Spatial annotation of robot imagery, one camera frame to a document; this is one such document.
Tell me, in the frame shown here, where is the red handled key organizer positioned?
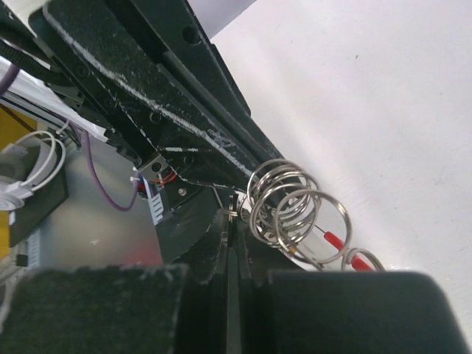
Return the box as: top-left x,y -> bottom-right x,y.
237,159 -> 385,271

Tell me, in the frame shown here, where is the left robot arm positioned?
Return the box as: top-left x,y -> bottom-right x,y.
1,1 -> 280,190

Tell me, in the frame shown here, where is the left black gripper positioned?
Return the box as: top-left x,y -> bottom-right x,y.
0,0 -> 288,192

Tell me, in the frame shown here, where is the black key tag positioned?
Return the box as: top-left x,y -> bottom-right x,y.
225,191 -> 243,354

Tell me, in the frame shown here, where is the white coiled cable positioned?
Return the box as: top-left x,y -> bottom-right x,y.
0,131 -> 67,211

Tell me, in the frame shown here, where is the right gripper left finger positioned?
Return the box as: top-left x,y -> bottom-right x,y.
1,214 -> 229,353

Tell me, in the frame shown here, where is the left white cable duct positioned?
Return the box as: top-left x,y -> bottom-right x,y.
144,180 -> 170,226

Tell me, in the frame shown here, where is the black box on bench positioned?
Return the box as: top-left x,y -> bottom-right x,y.
9,168 -> 69,247

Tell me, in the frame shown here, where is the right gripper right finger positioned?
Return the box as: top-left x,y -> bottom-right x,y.
237,223 -> 469,353

